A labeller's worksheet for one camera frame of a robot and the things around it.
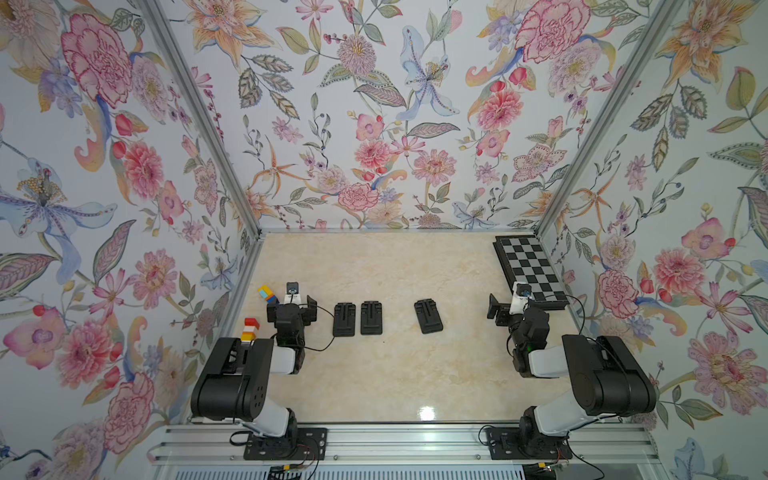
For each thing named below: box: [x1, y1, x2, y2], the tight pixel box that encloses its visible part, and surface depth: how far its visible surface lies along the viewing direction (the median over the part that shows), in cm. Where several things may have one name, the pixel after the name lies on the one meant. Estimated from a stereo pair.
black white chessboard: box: [492, 234, 570, 311], surface depth 108 cm
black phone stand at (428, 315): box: [414, 298, 444, 334], surface depth 97 cm
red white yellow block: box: [240, 317, 260, 342], surface depth 94 cm
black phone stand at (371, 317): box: [360, 300, 383, 335], surface depth 97 cm
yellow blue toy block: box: [257, 285, 278, 304], surface depth 102 cm
